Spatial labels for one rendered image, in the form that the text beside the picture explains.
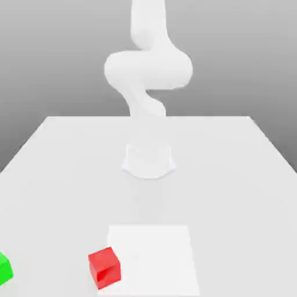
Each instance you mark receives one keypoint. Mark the small red cube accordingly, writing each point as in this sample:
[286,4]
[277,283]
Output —
[104,266]

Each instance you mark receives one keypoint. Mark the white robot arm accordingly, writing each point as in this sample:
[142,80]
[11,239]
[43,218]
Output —
[148,69]

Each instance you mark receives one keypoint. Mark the small green cube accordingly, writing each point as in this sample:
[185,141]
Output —
[4,269]

